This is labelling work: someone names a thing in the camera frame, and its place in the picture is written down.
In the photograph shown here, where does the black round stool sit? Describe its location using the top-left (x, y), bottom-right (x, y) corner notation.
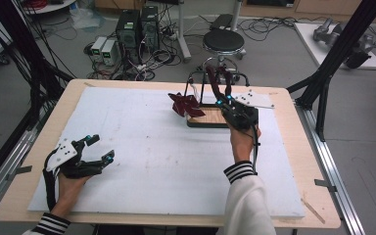
top-left (195, 28), bottom-right (248, 82)

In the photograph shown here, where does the aluminium rail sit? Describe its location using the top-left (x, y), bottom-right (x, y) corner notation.
top-left (294, 97), bottom-right (367, 235)
top-left (0, 106), bottom-right (53, 218)

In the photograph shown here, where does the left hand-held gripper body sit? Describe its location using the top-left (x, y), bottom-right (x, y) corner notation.
top-left (43, 136), bottom-right (108, 180)

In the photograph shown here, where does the white foam mat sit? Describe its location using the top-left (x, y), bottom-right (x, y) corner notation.
top-left (26, 85), bottom-right (306, 220)

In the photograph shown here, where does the black metal frame post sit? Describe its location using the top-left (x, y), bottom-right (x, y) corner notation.
top-left (286, 0), bottom-right (376, 143)
top-left (0, 0), bottom-right (75, 131)

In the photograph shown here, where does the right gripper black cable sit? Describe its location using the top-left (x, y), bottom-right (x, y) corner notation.
top-left (250, 126), bottom-right (261, 174)

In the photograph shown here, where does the white round table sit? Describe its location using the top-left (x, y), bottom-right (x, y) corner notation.
top-left (21, 0), bottom-right (78, 16)

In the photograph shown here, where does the light wooden table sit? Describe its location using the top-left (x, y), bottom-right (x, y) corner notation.
top-left (0, 77), bottom-right (343, 230)

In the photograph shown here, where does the striped dark red bow tie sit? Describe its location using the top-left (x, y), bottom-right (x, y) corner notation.
top-left (167, 82), bottom-right (207, 118)

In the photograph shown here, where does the person's left hand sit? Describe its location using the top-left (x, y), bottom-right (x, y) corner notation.
top-left (51, 172), bottom-right (93, 218)

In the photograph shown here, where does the slim black computer tower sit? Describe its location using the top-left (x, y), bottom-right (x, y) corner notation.
top-left (139, 5), bottom-right (161, 53)

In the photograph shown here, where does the grey desk leg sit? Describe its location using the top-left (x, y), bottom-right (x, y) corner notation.
top-left (175, 0), bottom-right (193, 64)

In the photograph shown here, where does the white power supply unit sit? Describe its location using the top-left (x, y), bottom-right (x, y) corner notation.
top-left (100, 38), bottom-right (118, 67)
top-left (90, 35), bottom-right (109, 57)

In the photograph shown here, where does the black flat box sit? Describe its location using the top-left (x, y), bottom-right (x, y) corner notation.
top-left (210, 13), bottom-right (235, 32)

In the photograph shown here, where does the clear plastic bag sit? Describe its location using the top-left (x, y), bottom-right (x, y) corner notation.
top-left (69, 5), bottom-right (106, 31)

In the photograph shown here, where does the white floor board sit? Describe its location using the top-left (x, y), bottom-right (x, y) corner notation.
top-left (293, 22), bottom-right (376, 71)

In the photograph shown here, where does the grey metal bracket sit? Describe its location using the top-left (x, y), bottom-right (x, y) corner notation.
top-left (313, 178), bottom-right (338, 194)
top-left (5, 164), bottom-right (33, 182)

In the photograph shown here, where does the person's left striped-cuff sleeve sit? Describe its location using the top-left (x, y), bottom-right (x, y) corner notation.
top-left (22, 211), bottom-right (71, 235)

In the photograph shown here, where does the black rack with wooden base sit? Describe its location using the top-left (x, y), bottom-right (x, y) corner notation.
top-left (183, 66), bottom-right (251, 129)

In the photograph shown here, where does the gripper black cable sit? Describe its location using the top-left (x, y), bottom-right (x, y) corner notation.
top-left (250, 126), bottom-right (261, 174)
top-left (41, 156), bottom-right (59, 212)

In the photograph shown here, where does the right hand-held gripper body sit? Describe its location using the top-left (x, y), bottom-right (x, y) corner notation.
top-left (221, 90), bottom-right (275, 132)

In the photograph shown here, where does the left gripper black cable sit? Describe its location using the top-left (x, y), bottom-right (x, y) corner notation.
top-left (41, 156), bottom-right (59, 212)

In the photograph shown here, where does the person's right striped-cuff sleeve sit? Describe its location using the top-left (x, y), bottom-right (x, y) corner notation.
top-left (222, 160), bottom-right (277, 235)

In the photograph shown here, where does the person's right hand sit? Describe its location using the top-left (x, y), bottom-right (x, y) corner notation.
top-left (229, 123), bottom-right (262, 165)

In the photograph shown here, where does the large black computer tower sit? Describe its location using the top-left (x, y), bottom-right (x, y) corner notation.
top-left (115, 9), bottom-right (142, 64)

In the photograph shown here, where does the person's striped-cuff sleeve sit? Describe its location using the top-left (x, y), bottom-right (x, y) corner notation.
top-left (22, 211), bottom-right (71, 235)
top-left (222, 160), bottom-right (277, 235)

